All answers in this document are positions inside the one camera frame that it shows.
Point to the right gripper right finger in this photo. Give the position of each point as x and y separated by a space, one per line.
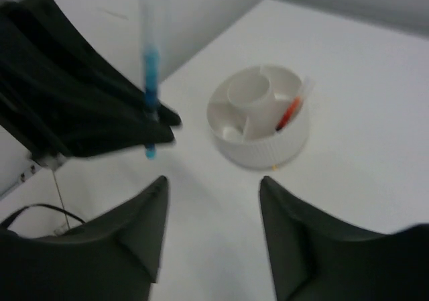
314 256

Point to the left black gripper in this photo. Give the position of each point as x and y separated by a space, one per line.
51 112

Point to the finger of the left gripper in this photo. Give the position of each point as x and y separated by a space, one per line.
122 88

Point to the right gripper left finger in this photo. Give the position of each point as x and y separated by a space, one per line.
115 256

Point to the blue crayon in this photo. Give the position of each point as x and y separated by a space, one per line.
154 18

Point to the red crayon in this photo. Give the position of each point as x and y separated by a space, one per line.
304 90

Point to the white round compartment organizer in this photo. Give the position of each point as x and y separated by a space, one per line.
245 109

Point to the aluminium frame rail left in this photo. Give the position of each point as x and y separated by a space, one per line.
15 172

